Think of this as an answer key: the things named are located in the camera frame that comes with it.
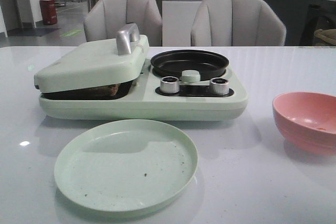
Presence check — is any black round frying pan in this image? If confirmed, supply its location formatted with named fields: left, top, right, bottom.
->
left=151, top=49, right=229, bottom=81

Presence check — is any white bread slice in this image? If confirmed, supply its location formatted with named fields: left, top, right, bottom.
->
left=78, top=83, right=121, bottom=97

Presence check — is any breakfast maker hinged lid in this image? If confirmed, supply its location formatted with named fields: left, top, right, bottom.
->
left=34, top=35, right=149, bottom=93

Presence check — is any pink plastic bowl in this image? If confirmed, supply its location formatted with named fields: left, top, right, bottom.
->
left=272, top=92, right=335, bottom=156

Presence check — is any pale green breakfast maker base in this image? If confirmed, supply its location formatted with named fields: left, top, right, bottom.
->
left=39, top=59, right=248, bottom=121

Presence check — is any left silver control knob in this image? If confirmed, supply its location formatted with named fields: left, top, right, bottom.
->
left=160, top=76, right=180, bottom=94

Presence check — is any silver control knob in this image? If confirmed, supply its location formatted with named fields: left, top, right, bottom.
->
left=209, top=78, right=229, bottom=95
left=160, top=76, right=180, bottom=94

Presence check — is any right silver control knob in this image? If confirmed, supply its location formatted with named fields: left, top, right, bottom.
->
left=209, top=78, right=229, bottom=95

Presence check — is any pale green round plate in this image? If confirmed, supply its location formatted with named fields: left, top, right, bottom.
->
left=54, top=119, right=198, bottom=216

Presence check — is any right grey upholstered chair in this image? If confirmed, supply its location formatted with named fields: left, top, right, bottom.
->
left=191, top=0, right=287, bottom=47

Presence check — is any grey upholstered chair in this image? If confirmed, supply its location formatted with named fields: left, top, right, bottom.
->
left=83, top=0, right=162, bottom=47
left=191, top=0, right=287, bottom=47

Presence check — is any left grey upholstered chair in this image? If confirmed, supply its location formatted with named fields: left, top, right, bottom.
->
left=83, top=0, right=162, bottom=47

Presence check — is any white refrigerator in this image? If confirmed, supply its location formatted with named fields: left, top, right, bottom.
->
left=162, top=0, right=203, bottom=47

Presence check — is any red bin in background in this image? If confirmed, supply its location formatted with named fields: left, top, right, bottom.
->
left=39, top=0, right=57, bottom=25

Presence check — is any dark appliance at right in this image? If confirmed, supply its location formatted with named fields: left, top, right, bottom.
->
left=299, top=0, right=335, bottom=46

